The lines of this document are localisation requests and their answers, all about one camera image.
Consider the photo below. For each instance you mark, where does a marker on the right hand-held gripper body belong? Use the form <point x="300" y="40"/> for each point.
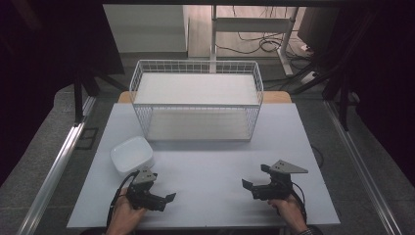
<point x="277" y="187"/>

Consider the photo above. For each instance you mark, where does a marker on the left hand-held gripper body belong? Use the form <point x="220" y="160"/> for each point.
<point x="141" y="192"/>

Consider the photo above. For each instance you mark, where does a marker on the person's right hand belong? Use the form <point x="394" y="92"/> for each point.
<point x="288" y="210"/>

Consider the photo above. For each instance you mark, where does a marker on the person's left hand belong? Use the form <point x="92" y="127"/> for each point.
<point x="125" y="215"/>

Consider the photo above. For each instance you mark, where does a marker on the white square bowl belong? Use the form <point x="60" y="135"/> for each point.
<point x="132" y="156"/>

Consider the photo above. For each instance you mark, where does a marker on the wooden table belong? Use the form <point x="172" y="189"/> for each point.
<point x="277" y="97"/>

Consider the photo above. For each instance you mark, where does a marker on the white power strip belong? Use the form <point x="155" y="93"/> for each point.
<point x="308" y="77"/>

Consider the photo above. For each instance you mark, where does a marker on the black metal stand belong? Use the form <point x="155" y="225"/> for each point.
<point x="342" y="98"/>
<point x="78" y="98"/>

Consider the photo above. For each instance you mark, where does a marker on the white cabinet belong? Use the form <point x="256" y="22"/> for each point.
<point x="147" y="27"/>

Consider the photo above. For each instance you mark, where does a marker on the aluminium rail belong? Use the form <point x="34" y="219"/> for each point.
<point x="54" y="169"/>
<point x="362" y="169"/>

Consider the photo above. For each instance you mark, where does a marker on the white metal desk frame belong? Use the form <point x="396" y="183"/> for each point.
<point x="251" y="24"/>

